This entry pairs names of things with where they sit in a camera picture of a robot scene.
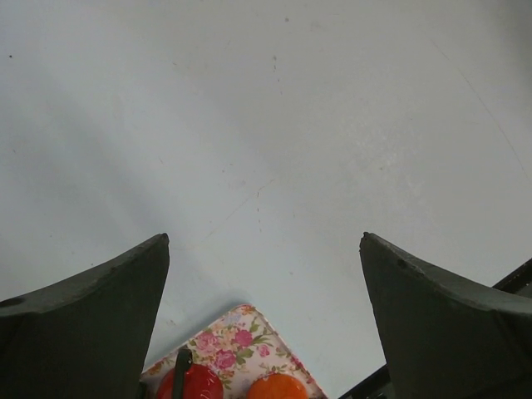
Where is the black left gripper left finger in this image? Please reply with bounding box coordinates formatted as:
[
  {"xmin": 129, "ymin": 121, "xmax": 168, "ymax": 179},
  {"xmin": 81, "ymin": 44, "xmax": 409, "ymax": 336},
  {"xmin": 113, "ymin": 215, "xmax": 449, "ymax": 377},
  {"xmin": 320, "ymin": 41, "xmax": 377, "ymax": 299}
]
[{"xmin": 1, "ymin": 234, "xmax": 170, "ymax": 398}]

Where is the floral pattern tray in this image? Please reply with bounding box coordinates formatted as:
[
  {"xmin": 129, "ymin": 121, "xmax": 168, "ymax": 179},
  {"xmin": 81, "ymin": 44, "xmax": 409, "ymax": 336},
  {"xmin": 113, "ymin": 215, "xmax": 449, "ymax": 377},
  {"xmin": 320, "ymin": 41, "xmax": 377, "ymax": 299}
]
[{"xmin": 140, "ymin": 304, "xmax": 327, "ymax": 398}]

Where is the orange mug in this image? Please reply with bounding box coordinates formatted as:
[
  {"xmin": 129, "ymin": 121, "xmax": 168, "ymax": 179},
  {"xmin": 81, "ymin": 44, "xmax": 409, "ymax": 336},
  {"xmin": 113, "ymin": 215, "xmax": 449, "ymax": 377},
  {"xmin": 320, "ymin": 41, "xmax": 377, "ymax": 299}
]
[{"xmin": 246, "ymin": 373, "xmax": 309, "ymax": 399}]

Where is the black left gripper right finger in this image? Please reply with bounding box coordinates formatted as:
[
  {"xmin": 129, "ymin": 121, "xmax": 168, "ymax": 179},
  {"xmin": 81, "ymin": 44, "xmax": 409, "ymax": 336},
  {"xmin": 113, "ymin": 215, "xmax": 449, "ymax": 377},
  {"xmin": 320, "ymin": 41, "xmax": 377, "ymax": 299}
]
[{"xmin": 360, "ymin": 233, "xmax": 531, "ymax": 398}]

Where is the red mug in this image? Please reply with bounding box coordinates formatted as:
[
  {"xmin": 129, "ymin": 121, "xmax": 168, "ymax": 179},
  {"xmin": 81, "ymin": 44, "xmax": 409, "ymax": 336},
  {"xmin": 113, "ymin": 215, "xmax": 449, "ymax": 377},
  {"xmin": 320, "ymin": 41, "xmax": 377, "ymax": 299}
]
[{"xmin": 155, "ymin": 348, "xmax": 224, "ymax": 399}]

